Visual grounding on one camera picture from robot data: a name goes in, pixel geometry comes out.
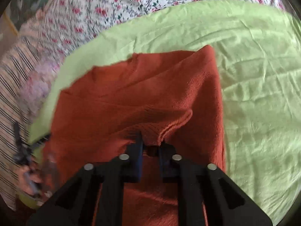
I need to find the light green bed sheet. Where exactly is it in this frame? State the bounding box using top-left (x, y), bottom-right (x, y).
top-left (27, 0), bottom-right (301, 224)

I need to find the orange knitted sweater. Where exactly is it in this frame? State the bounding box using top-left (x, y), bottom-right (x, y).
top-left (42, 45), bottom-right (227, 226)

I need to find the yellow wooden frame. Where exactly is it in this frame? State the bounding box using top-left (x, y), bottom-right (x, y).
top-left (5, 16), bottom-right (20, 35)

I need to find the person's left forearm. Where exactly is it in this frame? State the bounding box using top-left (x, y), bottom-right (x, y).
top-left (19, 191), bottom-right (46, 209)

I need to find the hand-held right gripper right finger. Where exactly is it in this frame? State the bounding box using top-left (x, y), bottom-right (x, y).
top-left (158, 142), bottom-right (274, 226)

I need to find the person's left hand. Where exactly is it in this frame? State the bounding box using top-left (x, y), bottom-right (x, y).
top-left (20, 166), bottom-right (43, 195)

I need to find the purple floral pillow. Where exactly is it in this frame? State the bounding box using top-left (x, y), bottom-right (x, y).
top-left (20, 59), bottom-right (64, 123)

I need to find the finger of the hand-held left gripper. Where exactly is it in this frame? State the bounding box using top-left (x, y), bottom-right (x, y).
top-left (28, 133), bottom-right (52, 147)

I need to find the beige plaid blanket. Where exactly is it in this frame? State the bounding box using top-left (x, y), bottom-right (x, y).
top-left (0, 12), bottom-right (64, 211)

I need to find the white red-flowered bed sheet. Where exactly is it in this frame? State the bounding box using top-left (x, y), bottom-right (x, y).
top-left (35, 0), bottom-right (286, 59)

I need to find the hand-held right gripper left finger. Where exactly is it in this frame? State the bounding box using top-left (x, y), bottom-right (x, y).
top-left (26, 132), bottom-right (144, 226)

